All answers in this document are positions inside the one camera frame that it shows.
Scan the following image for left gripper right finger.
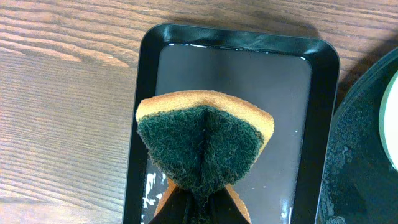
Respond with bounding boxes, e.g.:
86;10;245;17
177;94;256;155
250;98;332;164
208;188;249;224

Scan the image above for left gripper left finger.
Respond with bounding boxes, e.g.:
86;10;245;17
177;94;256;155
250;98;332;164
149;187;195;224

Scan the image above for green and orange sponge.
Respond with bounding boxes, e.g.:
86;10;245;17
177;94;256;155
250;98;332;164
136;90;274;223

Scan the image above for light green plate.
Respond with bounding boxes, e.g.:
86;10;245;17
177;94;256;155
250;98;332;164
379;72;398;170

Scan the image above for round black tray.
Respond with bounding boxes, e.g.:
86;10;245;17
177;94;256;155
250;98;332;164
317;49;397;224

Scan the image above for black rectangular tray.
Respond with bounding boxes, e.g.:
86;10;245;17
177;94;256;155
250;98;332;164
135;24;340;223

